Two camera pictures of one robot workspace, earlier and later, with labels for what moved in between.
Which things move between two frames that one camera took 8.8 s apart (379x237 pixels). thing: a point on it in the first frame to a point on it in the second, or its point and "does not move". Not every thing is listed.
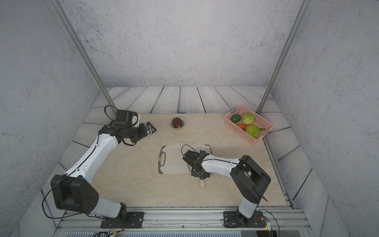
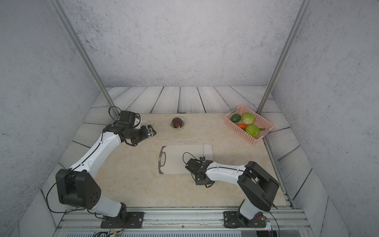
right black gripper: [193, 174] to [198, 182]
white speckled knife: [207, 149] does not move
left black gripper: [144, 133] does not move
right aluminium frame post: [284, 55] does not move
